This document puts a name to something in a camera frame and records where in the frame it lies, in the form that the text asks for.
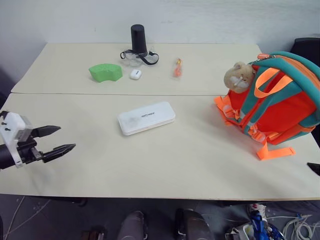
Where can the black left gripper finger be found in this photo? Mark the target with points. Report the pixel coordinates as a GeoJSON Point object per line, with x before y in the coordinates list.
{"type": "Point", "coordinates": [58, 151]}
{"type": "Point", "coordinates": [46, 130]}

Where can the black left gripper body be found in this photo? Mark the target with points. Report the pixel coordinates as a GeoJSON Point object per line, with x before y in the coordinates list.
{"type": "Point", "coordinates": [26, 150]}

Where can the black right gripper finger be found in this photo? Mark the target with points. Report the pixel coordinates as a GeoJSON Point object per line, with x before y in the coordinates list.
{"type": "Point", "coordinates": [315, 167]}

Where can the orange and teal backpack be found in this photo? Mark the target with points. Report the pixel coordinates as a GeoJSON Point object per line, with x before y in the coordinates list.
{"type": "Point", "coordinates": [277, 110]}

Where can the white rectangular case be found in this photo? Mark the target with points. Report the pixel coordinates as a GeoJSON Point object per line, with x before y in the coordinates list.
{"type": "Point", "coordinates": [146, 118]}

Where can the white earbuds case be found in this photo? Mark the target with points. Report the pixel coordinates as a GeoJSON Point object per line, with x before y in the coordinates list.
{"type": "Point", "coordinates": [135, 74]}

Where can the blue plastic object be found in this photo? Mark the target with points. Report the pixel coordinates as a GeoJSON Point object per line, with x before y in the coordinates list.
{"type": "Point", "coordinates": [258, 222]}

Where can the green curved foam block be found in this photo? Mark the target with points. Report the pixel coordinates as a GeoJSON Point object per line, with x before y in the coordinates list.
{"type": "Point", "coordinates": [105, 72]}

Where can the grey rounded shape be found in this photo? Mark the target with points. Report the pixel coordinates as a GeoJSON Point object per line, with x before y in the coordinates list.
{"type": "Point", "coordinates": [132, 226]}

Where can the clear safety goggles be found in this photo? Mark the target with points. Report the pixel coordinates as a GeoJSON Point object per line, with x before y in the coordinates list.
{"type": "Point", "coordinates": [136, 58]}

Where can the beige plush hamster toy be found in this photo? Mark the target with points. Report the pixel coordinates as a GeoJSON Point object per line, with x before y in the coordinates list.
{"type": "Point", "coordinates": [238, 77]}

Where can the black chair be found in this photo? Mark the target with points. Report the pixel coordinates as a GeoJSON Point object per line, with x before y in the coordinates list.
{"type": "Point", "coordinates": [306, 46]}

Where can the black cylinder container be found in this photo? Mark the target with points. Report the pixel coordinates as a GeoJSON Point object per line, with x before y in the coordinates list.
{"type": "Point", "coordinates": [138, 40]}

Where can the black rounded shape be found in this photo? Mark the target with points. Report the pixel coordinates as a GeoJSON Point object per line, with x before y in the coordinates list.
{"type": "Point", "coordinates": [192, 225]}

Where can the orange item in plastic bag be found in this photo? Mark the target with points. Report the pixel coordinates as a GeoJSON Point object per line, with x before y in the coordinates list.
{"type": "Point", "coordinates": [177, 69]}

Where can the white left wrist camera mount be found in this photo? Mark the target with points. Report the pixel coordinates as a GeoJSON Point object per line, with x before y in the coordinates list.
{"type": "Point", "coordinates": [12, 128]}

